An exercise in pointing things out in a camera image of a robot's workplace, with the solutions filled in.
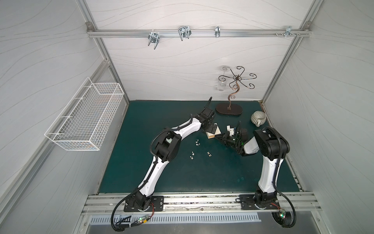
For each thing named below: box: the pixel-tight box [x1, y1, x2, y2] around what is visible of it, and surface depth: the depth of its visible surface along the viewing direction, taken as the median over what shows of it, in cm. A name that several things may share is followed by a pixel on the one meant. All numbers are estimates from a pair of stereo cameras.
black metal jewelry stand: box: [216, 66, 258, 116], surface depth 99 cm
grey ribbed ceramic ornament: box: [250, 110, 267, 127], surface depth 104 cm
